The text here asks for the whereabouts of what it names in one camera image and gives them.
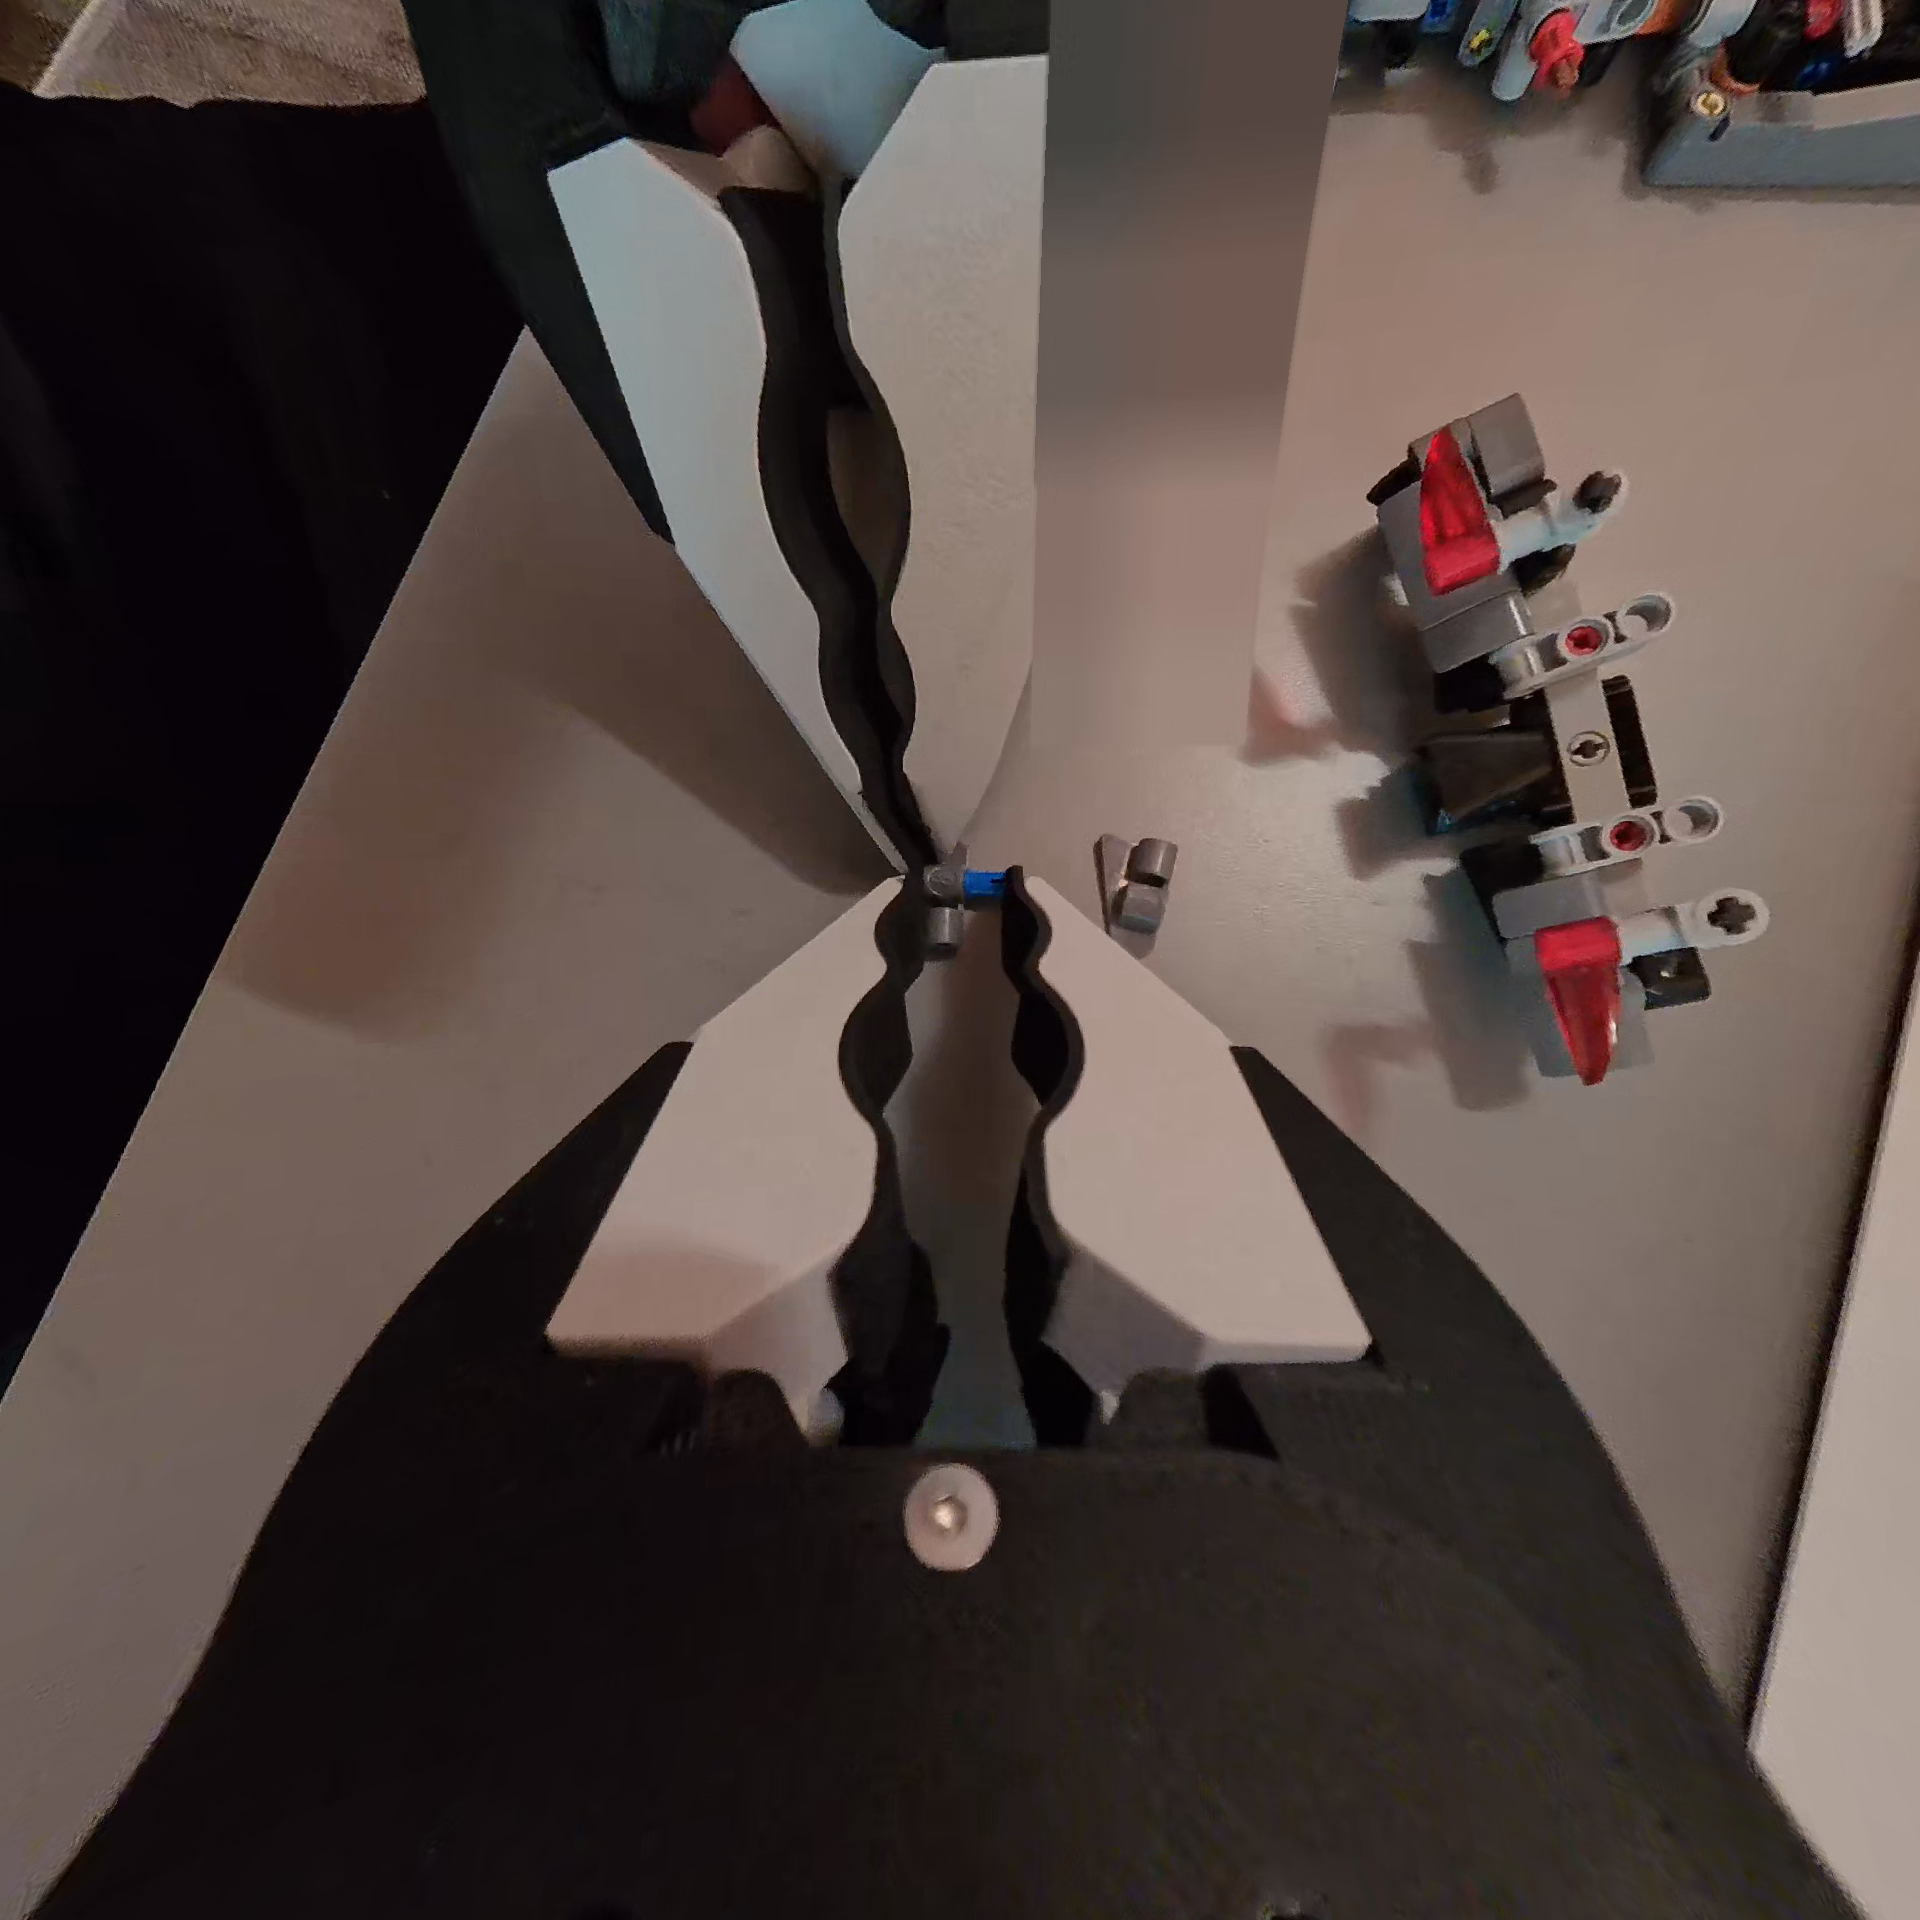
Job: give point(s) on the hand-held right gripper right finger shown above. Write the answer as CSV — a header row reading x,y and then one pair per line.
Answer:
x,y
1186,1200

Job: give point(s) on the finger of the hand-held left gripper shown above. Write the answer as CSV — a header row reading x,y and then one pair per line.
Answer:
x,y
675,375
960,375

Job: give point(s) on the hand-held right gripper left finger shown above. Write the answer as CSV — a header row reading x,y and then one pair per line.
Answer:
x,y
722,1200

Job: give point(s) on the small grey lego piece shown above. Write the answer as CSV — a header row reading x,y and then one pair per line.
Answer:
x,y
1136,888

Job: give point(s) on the grey lego connector blue pin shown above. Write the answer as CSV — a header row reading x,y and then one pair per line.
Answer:
x,y
955,896

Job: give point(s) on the grey red lego subassembly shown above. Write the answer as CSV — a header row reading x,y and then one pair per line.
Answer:
x,y
1559,734

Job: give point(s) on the lego car chassis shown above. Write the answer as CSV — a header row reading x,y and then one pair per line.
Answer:
x,y
1741,150

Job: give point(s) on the person's black clothing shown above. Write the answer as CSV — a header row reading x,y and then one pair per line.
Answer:
x,y
150,599

